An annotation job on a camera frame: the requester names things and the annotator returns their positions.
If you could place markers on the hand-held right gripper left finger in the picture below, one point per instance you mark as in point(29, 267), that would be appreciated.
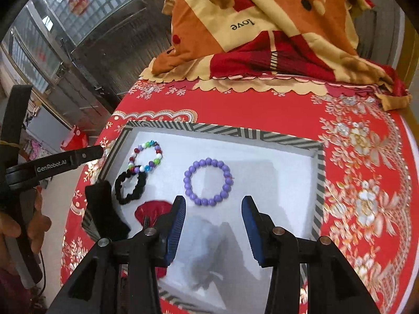
point(175, 229)

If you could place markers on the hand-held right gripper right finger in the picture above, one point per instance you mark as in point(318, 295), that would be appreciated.
point(252, 229)

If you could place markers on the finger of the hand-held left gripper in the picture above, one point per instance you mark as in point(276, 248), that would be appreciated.
point(88, 154)

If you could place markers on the black scrunchie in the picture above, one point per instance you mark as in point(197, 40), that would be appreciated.
point(121, 183)

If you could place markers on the striped shallow tray box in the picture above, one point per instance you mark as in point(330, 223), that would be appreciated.
point(268, 176)

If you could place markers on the black cloth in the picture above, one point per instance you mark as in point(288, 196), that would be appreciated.
point(103, 209)

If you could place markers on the person's left hand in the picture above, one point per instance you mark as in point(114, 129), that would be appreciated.
point(39, 225)

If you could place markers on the red paper bag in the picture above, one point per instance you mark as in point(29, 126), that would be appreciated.
point(74, 139)

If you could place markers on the metal door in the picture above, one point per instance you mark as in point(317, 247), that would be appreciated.
point(98, 81)

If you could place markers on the red floral tablecloth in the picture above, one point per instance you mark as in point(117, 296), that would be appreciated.
point(360, 176)

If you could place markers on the orange red printed blanket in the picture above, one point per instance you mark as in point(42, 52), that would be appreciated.
point(245, 23)

